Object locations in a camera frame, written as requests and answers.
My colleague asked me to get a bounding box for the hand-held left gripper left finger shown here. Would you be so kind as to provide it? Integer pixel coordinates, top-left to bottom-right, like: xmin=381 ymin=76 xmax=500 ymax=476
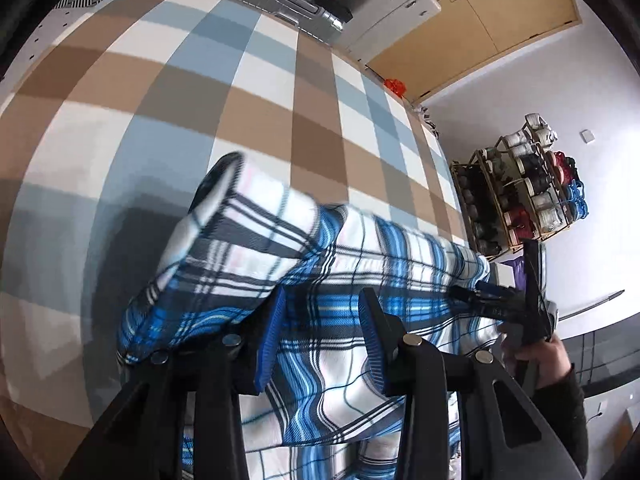
xmin=60 ymin=285 xmax=288 ymax=480

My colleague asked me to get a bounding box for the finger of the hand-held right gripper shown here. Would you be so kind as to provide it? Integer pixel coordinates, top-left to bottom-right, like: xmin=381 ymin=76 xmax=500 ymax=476
xmin=449 ymin=285 xmax=501 ymax=312
xmin=474 ymin=281 xmax=523 ymax=302

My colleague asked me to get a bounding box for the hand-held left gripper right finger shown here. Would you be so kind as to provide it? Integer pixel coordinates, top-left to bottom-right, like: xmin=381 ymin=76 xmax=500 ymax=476
xmin=359 ymin=287 xmax=583 ymax=480

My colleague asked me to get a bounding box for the blue plaid shirt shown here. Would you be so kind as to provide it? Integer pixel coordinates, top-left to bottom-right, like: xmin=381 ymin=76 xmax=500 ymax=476
xmin=116 ymin=152 xmax=506 ymax=480

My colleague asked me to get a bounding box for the person's right hand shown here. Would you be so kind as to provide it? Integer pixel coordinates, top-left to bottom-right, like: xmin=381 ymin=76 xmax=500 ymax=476
xmin=500 ymin=320 xmax=573 ymax=391

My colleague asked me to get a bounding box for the grey mattress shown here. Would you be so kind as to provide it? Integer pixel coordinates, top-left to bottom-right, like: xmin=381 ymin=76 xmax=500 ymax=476
xmin=489 ymin=260 xmax=516 ymax=288

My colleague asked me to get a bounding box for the purple cloth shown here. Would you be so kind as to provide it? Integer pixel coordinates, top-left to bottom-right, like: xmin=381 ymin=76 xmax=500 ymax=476
xmin=502 ymin=257 xmax=528 ymax=291

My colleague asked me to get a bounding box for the grey metal rod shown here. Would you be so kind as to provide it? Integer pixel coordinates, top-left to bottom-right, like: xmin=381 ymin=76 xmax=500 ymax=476
xmin=557 ymin=287 xmax=626 ymax=321

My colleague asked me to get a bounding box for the dark grey rug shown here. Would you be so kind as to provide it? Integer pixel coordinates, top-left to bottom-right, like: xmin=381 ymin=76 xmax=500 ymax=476
xmin=560 ymin=312 xmax=640 ymax=396

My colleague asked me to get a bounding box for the wooden shoe rack with shoes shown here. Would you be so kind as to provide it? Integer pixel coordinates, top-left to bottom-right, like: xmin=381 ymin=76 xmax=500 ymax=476
xmin=457 ymin=112 xmax=591 ymax=256

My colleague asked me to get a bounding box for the checked bed sheet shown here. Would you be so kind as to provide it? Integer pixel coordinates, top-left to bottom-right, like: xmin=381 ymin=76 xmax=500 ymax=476
xmin=0 ymin=0 xmax=481 ymax=441

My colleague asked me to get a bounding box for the wooden door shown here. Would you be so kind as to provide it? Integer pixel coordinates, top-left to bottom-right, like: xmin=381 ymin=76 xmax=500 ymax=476
xmin=365 ymin=0 xmax=583 ymax=101

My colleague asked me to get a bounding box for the grey drawer cabinet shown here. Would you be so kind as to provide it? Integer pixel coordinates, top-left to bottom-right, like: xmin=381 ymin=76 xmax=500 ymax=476
xmin=340 ymin=0 xmax=443 ymax=63

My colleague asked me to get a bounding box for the floor vent grille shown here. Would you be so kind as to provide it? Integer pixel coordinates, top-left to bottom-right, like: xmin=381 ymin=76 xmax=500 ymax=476
xmin=52 ymin=0 xmax=108 ymax=11

